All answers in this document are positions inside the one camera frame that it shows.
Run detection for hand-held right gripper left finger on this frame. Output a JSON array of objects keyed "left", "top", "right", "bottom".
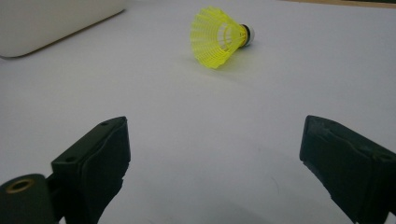
[{"left": 50, "top": 116, "right": 132, "bottom": 224}]

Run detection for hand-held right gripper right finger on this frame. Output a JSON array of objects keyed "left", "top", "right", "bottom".
[{"left": 299, "top": 115, "right": 396, "bottom": 224}]

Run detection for white plastic bin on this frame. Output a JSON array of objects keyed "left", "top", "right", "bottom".
[{"left": 0, "top": 0, "right": 129, "bottom": 59}]

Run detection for yellow shuttlecock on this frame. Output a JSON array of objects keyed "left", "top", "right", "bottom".
[{"left": 190, "top": 6, "right": 256, "bottom": 70}]

